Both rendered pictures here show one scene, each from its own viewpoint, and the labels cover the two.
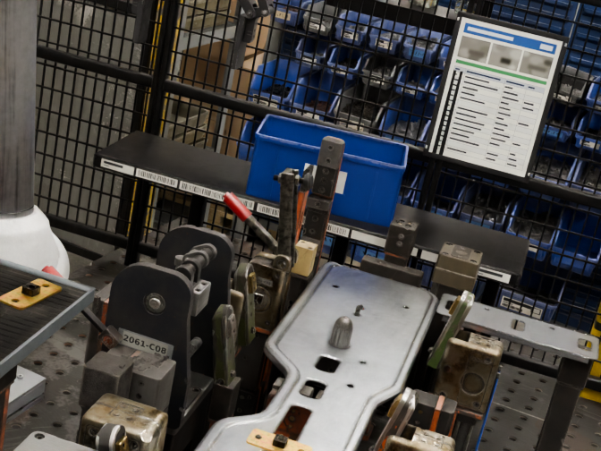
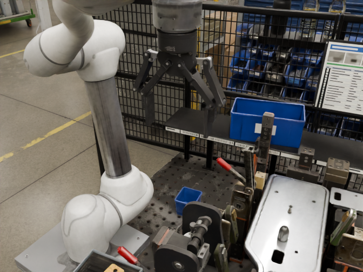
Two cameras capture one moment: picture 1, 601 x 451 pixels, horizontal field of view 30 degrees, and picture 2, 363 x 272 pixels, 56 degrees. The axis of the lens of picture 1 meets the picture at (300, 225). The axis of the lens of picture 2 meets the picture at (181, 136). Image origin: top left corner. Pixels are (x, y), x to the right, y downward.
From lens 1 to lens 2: 0.81 m
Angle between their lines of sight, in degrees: 15
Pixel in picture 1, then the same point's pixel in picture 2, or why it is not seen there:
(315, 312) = (268, 214)
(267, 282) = (242, 199)
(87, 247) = not seen: hidden behind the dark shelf
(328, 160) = (267, 124)
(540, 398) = not seen: outside the picture
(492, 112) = (347, 86)
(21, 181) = (122, 161)
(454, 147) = (328, 103)
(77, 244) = not seen: hidden behind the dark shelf
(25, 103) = (117, 128)
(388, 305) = (304, 202)
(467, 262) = (342, 171)
